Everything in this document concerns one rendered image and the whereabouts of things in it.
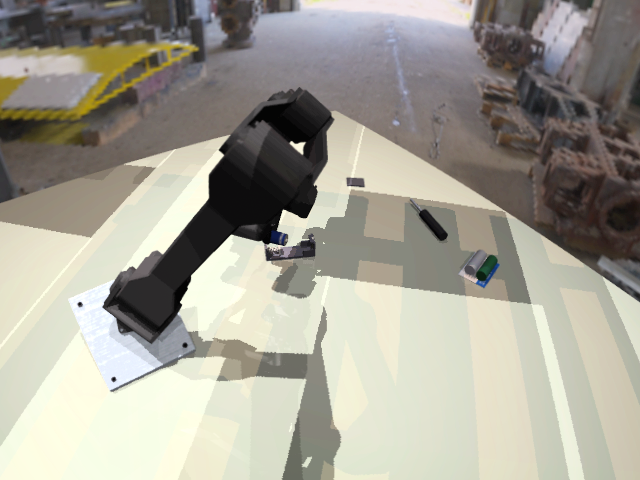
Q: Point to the dark grey battery holder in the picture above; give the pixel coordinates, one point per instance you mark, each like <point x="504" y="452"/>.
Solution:
<point x="306" y="249"/>

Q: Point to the black-handled screwdriver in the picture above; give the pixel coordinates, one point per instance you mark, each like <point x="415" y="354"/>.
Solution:
<point x="432" y="223"/>

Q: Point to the blue and red battery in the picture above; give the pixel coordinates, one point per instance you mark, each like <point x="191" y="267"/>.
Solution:
<point x="279" y="238"/>

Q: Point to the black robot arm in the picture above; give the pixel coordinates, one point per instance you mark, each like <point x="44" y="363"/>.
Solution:
<point x="259" y="175"/>

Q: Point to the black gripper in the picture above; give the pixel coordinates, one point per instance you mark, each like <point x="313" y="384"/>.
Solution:
<point x="259" y="232"/>

